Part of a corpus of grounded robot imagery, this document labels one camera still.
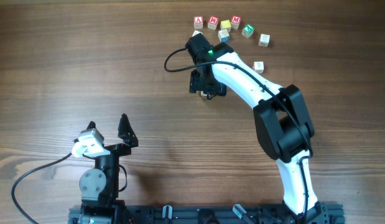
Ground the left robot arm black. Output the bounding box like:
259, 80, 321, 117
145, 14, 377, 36
68, 114, 138, 224

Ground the blue sided white block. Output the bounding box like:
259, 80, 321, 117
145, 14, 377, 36
192, 30, 203, 37

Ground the red letter W block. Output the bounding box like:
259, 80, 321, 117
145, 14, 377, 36
207, 16, 219, 30

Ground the red letter A block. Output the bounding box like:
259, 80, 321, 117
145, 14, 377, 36
193, 16, 203, 29

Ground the yellow top block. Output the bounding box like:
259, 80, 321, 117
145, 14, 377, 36
220, 20, 232, 32

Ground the green top block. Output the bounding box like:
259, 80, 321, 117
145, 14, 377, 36
242, 24, 254, 39

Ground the red letter M block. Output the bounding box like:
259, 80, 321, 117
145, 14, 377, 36
230, 15, 241, 29

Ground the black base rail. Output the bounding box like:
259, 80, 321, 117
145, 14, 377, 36
67, 203, 346, 224

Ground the left camera cable black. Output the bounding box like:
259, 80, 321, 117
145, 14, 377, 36
11, 153, 72, 224

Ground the camera cable black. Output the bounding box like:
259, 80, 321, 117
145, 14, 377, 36
164, 47, 314, 224
11, 153, 72, 224

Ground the right camera cable black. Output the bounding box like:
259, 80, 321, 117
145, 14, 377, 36
164, 47, 314, 224

